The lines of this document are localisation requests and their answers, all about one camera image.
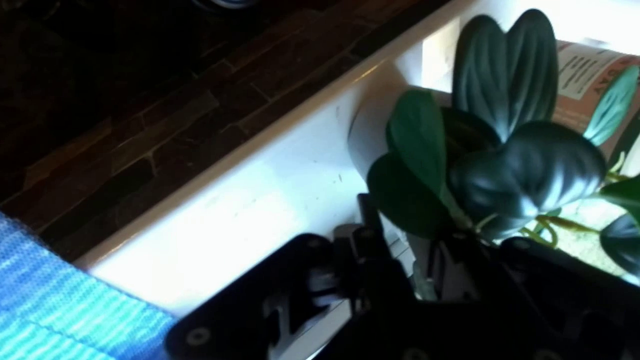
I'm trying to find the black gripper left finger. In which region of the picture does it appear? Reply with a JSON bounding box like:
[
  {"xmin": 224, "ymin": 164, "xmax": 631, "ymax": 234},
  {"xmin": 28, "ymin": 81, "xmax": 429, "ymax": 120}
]
[{"xmin": 332, "ymin": 192, "xmax": 417, "ymax": 304}]

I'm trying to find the brown label soap dispenser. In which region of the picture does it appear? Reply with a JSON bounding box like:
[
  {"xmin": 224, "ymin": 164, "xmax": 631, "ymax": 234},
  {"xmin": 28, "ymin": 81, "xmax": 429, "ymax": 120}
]
[{"xmin": 548, "ymin": 38, "xmax": 640, "ymax": 147}]

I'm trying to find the small white flower pot plant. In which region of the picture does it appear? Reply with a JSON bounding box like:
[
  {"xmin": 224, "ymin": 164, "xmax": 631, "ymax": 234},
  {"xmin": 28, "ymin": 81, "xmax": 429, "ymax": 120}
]
[{"xmin": 347, "ymin": 5, "xmax": 640, "ymax": 302}]

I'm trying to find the blue cloth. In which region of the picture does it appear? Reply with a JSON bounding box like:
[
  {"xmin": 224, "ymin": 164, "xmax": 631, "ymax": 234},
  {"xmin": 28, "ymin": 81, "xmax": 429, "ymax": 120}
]
[{"xmin": 0, "ymin": 210, "xmax": 181, "ymax": 360}]

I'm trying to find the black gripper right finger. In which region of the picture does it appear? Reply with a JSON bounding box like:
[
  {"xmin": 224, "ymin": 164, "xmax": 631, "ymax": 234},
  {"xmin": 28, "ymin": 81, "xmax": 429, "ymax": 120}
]
[{"xmin": 432, "ymin": 231, "xmax": 640, "ymax": 360}]

